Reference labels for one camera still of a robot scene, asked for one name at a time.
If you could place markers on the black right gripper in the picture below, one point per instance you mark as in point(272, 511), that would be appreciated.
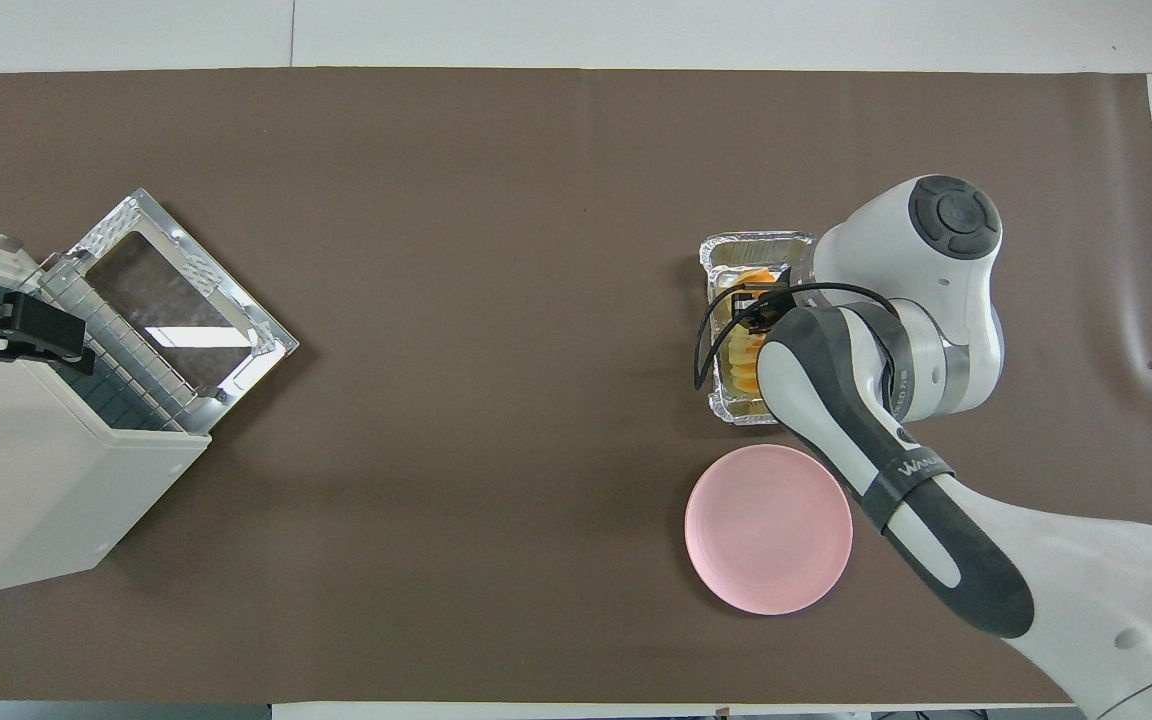
point(764, 305)

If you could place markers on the yellow sliced bread loaf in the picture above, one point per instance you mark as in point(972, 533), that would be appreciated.
point(741, 365)

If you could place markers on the silver foil baking tray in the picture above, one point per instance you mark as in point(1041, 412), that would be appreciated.
point(736, 245)

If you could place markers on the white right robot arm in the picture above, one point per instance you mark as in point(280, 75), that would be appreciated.
point(896, 250)

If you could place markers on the cream toaster oven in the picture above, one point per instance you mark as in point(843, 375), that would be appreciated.
point(36, 480)

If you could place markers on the pink round plate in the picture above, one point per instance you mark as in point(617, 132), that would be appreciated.
point(768, 530)

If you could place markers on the brown table mat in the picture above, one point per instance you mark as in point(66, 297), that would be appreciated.
point(496, 250)

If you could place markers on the glass oven door silver frame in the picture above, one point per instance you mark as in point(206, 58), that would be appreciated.
point(271, 345)

